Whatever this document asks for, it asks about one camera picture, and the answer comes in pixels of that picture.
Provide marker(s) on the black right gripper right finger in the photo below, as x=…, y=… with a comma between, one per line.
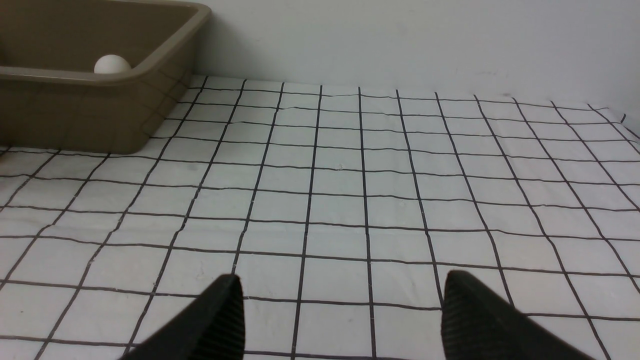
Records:
x=477, y=324

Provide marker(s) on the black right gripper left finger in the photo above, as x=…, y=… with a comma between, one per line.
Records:
x=212, y=327

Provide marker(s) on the white ping-pong ball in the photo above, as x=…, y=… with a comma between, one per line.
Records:
x=111, y=64

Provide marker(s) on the white black grid tablecloth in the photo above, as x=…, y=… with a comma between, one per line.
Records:
x=341, y=209

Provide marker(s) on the olive green plastic bin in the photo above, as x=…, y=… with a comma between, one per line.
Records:
x=50, y=97

